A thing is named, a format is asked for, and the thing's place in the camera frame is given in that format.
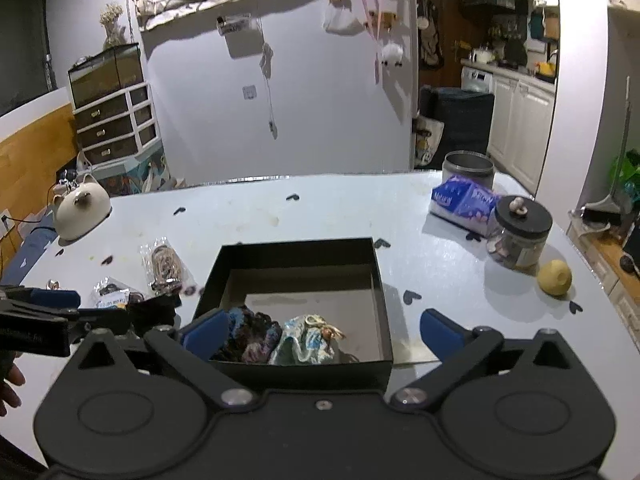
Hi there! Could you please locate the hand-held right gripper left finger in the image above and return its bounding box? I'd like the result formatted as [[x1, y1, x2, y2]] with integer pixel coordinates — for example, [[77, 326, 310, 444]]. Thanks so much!
[[75, 308, 257, 407]]

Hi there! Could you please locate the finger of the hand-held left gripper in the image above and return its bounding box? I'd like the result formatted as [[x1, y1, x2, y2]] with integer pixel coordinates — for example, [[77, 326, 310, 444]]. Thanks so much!
[[67, 305, 146, 337], [20, 287, 82, 310]]

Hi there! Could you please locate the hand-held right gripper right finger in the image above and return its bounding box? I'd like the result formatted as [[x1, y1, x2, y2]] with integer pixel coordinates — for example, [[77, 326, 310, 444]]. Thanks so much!
[[390, 308, 576, 407]]

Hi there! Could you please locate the black cardboard box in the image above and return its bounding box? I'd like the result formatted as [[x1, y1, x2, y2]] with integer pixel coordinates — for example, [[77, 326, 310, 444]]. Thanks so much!
[[192, 237, 394, 392]]

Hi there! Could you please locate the person's left hand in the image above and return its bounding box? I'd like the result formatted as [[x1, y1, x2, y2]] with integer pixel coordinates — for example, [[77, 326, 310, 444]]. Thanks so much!
[[0, 352, 27, 417]]

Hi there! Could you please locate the dark crocheted scrunchie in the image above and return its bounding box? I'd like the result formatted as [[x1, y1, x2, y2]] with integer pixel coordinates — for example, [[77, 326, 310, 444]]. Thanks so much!
[[210, 305, 287, 365]]

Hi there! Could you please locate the blue star cloth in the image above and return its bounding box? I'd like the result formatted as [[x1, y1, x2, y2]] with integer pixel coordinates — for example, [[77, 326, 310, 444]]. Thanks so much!
[[0, 227, 59, 287]]

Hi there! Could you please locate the cream cat-shaped ceramic jar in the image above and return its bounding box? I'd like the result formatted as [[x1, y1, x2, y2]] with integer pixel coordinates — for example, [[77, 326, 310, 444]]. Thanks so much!
[[52, 172, 112, 241]]

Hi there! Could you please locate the light blue scrunchie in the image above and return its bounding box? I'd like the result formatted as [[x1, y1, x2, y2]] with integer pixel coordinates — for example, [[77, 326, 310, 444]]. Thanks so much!
[[268, 313, 349, 366]]

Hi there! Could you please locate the yellow lemon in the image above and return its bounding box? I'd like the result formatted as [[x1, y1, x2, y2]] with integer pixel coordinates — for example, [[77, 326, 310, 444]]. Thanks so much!
[[537, 259, 574, 297]]

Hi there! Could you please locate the blue tissue pack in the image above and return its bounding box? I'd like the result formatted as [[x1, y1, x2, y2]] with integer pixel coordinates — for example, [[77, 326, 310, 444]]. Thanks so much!
[[428, 176, 503, 239]]

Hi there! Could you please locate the glass jar with black lid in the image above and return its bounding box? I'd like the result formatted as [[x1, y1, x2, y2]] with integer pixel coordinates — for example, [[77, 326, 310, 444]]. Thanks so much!
[[486, 195, 554, 272]]

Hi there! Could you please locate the patterned bag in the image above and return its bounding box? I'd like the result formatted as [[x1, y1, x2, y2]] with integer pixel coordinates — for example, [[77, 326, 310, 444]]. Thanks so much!
[[94, 152, 187, 197]]

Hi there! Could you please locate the round metal tin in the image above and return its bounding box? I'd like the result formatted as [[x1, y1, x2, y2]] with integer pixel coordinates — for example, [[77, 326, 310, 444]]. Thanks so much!
[[442, 150, 495, 192]]

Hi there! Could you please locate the white drawer cabinet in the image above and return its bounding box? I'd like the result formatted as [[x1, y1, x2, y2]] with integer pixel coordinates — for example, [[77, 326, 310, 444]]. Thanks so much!
[[72, 81, 159, 167]]

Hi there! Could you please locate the printed tote bag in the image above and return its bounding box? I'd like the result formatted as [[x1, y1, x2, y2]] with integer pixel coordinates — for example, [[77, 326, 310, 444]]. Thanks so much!
[[412, 115, 446, 169]]

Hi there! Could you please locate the dark wicker chair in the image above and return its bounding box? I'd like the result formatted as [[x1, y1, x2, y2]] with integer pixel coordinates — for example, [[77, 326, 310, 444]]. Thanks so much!
[[419, 86, 496, 161]]

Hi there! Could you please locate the white kitchen cabinet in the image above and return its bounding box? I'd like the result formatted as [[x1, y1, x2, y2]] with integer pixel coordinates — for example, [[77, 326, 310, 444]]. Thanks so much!
[[486, 71, 557, 197]]

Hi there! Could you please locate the glass terrarium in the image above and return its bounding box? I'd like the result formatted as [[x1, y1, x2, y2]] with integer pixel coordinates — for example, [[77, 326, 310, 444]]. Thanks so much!
[[67, 42, 146, 110]]

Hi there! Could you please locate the green plant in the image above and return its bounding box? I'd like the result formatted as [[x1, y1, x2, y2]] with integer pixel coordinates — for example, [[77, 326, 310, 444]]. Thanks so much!
[[608, 148, 640, 197]]

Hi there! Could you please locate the white washing machine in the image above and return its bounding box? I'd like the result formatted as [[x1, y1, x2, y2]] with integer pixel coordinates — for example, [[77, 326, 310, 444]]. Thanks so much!
[[460, 66, 495, 95]]

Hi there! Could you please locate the dried flower bunch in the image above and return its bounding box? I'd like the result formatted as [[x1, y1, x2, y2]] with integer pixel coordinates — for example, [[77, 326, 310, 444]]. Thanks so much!
[[99, 2, 125, 49]]

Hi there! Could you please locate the white plush sheep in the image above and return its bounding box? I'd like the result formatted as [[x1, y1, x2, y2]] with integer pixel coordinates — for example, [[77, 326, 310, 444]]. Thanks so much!
[[378, 42, 405, 68]]

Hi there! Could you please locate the pink ribbon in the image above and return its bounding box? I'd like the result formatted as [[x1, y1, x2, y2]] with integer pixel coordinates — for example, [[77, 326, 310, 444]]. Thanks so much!
[[357, 0, 387, 86]]

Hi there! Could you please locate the white hanging bag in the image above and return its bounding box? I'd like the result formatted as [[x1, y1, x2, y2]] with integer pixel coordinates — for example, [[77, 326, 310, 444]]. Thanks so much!
[[322, 2, 366, 36]]

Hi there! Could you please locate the clear packet of dark hair ties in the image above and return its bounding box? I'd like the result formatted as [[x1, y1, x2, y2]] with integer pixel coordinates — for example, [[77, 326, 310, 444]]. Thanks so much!
[[90, 276, 147, 311]]

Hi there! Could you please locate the clear bag of brown hair ties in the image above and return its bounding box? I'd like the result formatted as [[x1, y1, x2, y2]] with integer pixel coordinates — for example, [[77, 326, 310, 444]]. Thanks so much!
[[139, 238, 197, 297]]

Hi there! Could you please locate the black cable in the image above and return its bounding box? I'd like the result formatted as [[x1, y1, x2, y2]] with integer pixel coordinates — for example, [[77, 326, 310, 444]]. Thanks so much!
[[0, 184, 68, 273]]

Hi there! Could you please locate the hanging charger cable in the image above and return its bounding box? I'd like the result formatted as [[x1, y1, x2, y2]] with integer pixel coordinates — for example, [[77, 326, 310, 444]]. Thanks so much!
[[259, 16, 279, 139]]

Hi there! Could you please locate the white wall label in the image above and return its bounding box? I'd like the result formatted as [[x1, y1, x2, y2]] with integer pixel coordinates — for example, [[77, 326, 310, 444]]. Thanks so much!
[[217, 13, 251, 37]]

